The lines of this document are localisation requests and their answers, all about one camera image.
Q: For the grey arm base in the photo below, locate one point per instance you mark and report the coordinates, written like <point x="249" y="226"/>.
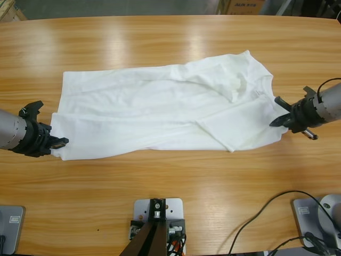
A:
<point x="13" y="234"/>
<point x="306" y="224"/>

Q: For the cardboard box with AUX print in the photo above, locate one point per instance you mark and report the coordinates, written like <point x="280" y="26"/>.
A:
<point x="245" y="6"/>

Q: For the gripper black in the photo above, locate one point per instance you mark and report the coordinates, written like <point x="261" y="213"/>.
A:
<point x="34" y="138"/>
<point x="303" y="114"/>

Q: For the black post clamp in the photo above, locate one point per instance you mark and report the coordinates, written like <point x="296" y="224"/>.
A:
<point x="161" y="216"/>

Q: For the black side bracket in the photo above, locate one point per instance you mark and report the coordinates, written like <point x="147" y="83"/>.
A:
<point x="136" y="226"/>
<point x="179" y="224"/>

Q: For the wooden crate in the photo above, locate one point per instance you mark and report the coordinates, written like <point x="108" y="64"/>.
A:
<point x="10" y="9"/>

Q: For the white t-shirt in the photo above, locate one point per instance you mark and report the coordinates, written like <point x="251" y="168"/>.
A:
<point x="146" y="112"/>

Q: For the grey metal frame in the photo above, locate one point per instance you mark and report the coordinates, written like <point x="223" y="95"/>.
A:
<point x="283" y="8"/>

